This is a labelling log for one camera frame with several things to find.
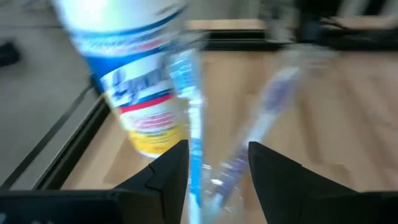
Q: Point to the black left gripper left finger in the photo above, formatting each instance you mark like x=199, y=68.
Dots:
x=155, y=193

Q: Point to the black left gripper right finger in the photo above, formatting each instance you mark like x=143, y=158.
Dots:
x=295, y=196

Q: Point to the blue white toothbrush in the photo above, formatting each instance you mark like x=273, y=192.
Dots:
x=195, y=168

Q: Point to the purple white toothbrush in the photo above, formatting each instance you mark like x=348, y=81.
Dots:
x=234, y=168

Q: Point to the yellow white disinfecting wipes canister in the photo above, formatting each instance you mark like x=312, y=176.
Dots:
x=133, y=77

